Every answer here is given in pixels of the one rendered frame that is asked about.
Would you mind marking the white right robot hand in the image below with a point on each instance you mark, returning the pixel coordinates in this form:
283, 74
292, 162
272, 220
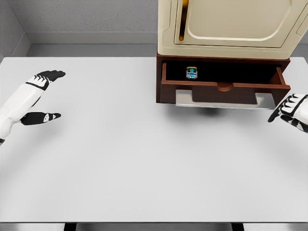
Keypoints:
299, 107

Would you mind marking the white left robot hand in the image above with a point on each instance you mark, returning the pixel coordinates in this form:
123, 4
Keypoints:
29, 96

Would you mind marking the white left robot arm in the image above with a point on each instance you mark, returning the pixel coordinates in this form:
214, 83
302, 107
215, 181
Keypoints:
4, 130

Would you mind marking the brown wooden drawer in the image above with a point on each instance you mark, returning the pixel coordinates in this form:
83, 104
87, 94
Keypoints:
223, 95

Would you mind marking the brown wooden drawer housing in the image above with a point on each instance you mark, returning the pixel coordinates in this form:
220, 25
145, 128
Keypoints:
159, 79

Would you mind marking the cream cabinet door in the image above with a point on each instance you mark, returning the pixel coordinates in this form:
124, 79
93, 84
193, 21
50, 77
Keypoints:
231, 19

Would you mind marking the cream cabinet body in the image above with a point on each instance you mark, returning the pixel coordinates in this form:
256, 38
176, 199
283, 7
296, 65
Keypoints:
168, 45

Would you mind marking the small blue and yellow switch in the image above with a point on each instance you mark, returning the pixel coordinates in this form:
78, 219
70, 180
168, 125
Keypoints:
191, 73

